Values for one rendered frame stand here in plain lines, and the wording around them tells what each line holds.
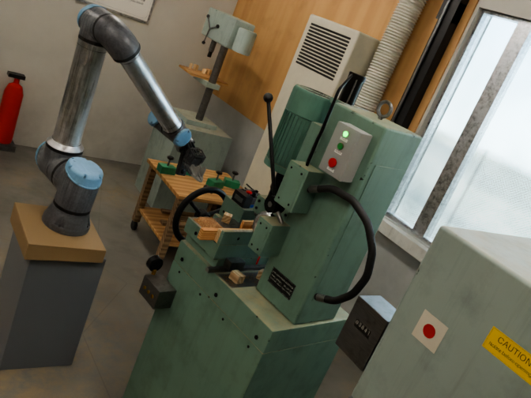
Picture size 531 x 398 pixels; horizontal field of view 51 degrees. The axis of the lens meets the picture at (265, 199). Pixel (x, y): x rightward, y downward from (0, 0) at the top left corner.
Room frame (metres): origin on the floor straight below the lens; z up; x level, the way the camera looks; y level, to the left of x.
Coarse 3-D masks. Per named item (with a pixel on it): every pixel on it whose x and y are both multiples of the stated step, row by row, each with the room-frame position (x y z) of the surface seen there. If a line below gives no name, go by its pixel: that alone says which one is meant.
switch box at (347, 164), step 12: (336, 132) 1.69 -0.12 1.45; (348, 132) 1.66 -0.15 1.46; (360, 132) 1.64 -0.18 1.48; (336, 144) 1.68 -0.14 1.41; (348, 144) 1.65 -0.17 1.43; (360, 144) 1.64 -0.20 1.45; (324, 156) 1.69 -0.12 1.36; (336, 156) 1.66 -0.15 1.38; (348, 156) 1.64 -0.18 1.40; (360, 156) 1.66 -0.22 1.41; (324, 168) 1.68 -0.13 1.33; (336, 168) 1.65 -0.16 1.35; (348, 168) 1.64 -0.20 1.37; (348, 180) 1.66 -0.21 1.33
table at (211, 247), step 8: (216, 216) 2.16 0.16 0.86; (192, 224) 1.93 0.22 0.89; (224, 224) 2.02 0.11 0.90; (232, 224) 2.05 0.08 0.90; (192, 232) 1.91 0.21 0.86; (200, 240) 1.88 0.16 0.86; (208, 240) 1.85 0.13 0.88; (208, 248) 1.84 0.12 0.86; (216, 248) 1.82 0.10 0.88; (224, 248) 1.83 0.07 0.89; (232, 248) 1.86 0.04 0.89; (240, 248) 1.89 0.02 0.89; (248, 248) 1.92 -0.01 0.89; (216, 256) 1.81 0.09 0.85; (224, 256) 1.85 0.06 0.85; (232, 256) 1.87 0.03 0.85; (240, 256) 1.90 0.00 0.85; (248, 256) 1.93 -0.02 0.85; (256, 256) 1.97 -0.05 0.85
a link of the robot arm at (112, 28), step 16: (112, 16) 2.04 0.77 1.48; (96, 32) 2.01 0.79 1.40; (112, 32) 2.00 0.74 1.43; (128, 32) 2.03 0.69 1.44; (112, 48) 2.00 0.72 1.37; (128, 48) 2.01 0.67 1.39; (128, 64) 2.06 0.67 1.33; (144, 64) 2.11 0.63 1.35; (144, 80) 2.12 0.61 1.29; (144, 96) 2.18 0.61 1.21; (160, 96) 2.21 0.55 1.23; (160, 112) 2.24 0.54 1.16; (176, 128) 2.33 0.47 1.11; (176, 144) 2.35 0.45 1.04
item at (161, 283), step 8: (144, 280) 1.91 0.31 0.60; (152, 280) 1.90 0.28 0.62; (160, 280) 1.92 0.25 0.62; (144, 288) 1.89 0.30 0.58; (152, 288) 1.87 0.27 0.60; (160, 288) 1.86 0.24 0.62; (168, 288) 1.89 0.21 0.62; (144, 296) 1.89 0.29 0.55; (152, 296) 1.85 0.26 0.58; (160, 296) 1.85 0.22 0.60; (168, 296) 1.88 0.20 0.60; (152, 304) 1.85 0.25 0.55; (160, 304) 1.86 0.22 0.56; (168, 304) 1.89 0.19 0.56
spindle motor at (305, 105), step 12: (300, 84) 2.04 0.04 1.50; (300, 96) 1.93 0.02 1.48; (312, 96) 1.92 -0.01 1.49; (324, 96) 1.96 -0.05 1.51; (288, 108) 1.96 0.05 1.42; (300, 108) 1.93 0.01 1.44; (312, 108) 1.92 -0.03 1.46; (324, 108) 1.93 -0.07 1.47; (288, 120) 1.94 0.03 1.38; (300, 120) 1.93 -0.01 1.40; (312, 120) 1.92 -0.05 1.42; (276, 132) 1.98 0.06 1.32; (288, 132) 1.93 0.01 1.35; (300, 132) 1.92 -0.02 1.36; (276, 144) 1.95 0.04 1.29; (288, 144) 1.93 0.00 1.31; (300, 144) 1.92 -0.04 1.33; (276, 156) 1.94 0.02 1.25; (288, 156) 1.92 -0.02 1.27; (276, 168) 1.93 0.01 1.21
